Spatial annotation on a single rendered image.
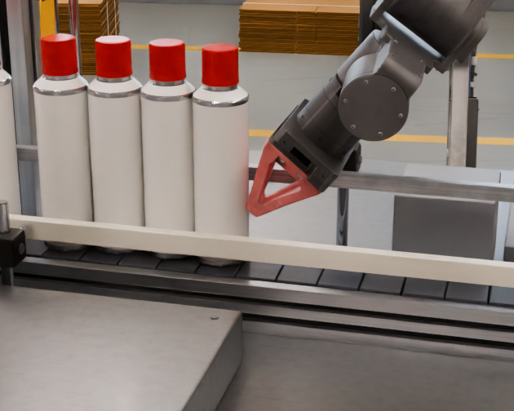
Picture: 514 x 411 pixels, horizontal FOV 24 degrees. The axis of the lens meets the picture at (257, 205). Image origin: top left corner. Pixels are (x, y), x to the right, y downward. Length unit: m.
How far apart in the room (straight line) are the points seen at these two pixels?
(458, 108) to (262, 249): 1.13
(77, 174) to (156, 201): 0.08
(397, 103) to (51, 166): 0.35
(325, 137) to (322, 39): 4.55
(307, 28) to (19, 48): 4.34
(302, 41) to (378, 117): 4.65
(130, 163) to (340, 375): 0.28
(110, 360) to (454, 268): 0.31
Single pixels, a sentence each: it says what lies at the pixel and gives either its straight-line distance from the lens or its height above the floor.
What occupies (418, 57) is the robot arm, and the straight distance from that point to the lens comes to 0.99.
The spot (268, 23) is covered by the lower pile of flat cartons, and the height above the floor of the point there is 0.14.
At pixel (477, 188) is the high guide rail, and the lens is 1.10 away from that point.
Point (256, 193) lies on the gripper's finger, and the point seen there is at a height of 0.95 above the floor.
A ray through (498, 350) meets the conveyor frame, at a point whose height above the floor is 0.84.
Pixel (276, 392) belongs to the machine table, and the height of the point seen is 0.83.
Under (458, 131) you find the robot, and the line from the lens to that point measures 2.16.
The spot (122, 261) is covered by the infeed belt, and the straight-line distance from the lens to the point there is 1.13.
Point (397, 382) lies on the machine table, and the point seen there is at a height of 0.83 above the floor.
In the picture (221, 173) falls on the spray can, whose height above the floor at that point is 0.97.
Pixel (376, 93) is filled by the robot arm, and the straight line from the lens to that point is 0.95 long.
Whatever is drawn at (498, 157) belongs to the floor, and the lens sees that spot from 4.24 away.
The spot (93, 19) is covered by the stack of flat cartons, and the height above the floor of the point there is 0.24.
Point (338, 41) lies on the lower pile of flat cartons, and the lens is 5.58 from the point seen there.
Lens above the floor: 1.33
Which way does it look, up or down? 21 degrees down
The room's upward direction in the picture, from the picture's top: straight up
